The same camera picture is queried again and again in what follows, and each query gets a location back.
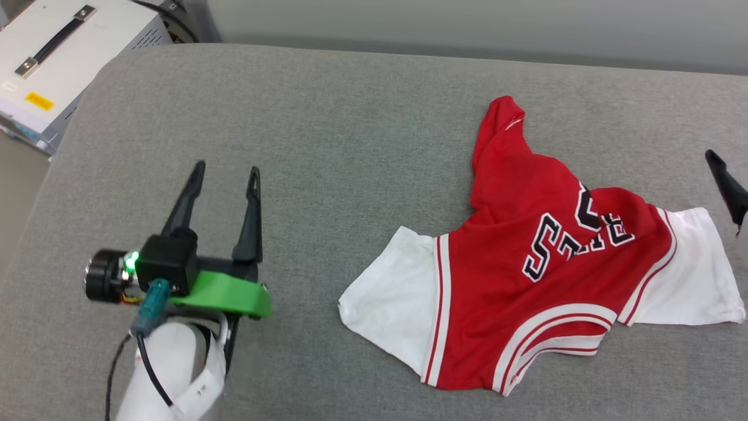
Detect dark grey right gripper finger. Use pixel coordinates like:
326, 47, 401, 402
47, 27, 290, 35
704, 149, 748, 234

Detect white appliance with black handle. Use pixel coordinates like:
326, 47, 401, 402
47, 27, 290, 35
0, 0, 176, 156

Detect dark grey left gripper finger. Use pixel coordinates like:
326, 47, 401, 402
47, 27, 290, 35
161, 160, 206, 239
232, 166, 264, 264

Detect grey fabric sofa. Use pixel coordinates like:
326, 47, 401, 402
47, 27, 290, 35
0, 42, 748, 421

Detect black cable with teal plug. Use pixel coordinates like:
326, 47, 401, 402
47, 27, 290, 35
105, 279, 176, 421

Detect red white basketball jersey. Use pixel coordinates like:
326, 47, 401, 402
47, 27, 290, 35
338, 95, 747, 398

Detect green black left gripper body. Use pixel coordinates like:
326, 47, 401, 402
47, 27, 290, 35
85, 249, 272, 320

